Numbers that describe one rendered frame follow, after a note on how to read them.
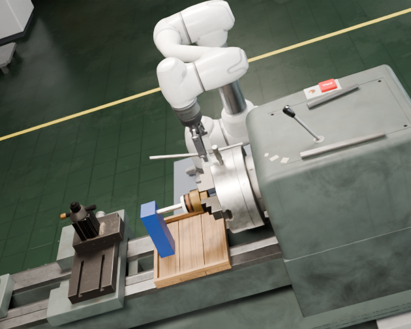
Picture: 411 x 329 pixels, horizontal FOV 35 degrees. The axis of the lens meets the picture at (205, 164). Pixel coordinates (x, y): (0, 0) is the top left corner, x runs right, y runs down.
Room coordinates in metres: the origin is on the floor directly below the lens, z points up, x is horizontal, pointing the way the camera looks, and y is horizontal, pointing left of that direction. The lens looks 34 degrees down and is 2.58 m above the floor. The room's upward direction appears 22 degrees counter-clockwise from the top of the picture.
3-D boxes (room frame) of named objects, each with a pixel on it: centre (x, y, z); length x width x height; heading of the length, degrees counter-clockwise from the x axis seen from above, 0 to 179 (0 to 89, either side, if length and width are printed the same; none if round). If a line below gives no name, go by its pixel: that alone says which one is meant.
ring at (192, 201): (2.00, 0.08, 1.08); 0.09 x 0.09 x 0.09; 80
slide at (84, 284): (2.10, 0.55, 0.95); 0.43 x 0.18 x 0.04; 170
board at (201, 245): (2.02, 0.18, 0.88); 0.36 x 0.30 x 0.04; 170
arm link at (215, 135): (2.57, -0.04, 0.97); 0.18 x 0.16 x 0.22; 86
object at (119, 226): (2.16, 0.51, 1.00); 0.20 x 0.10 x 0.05; 80
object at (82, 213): (2.16, 0.54, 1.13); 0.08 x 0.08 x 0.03
